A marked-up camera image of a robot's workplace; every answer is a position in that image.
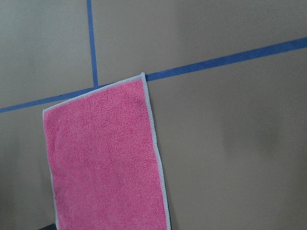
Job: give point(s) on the pink towel with grey back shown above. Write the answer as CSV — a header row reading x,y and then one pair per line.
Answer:
x,y
104,160

